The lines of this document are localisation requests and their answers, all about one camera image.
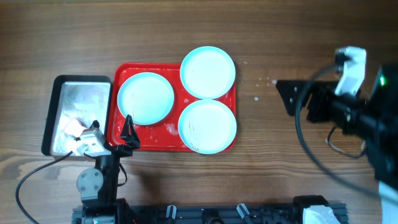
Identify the red plastic tray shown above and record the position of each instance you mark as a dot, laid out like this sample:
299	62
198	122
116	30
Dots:
161	136

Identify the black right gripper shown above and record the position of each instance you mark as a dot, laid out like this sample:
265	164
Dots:
311	101

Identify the black soapy water tray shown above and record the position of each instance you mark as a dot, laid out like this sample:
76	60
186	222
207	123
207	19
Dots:
82	97

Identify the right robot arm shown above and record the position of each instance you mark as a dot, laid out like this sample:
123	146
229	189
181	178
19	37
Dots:
373	120

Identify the light blue plate bottom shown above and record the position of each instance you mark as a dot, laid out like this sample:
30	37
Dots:
207	126

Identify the light blue plate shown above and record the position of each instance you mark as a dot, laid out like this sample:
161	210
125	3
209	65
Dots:
207	72
207	126
147	97

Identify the pink green sponge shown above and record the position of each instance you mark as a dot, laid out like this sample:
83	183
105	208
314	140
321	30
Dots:
74	128

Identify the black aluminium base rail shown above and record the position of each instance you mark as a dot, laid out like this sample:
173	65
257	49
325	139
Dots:
276	213

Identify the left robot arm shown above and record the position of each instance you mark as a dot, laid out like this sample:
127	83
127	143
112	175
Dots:
98	186

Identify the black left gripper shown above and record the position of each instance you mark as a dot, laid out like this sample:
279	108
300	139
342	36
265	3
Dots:
116	150

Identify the light blue plate top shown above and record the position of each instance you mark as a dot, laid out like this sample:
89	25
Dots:
207	72

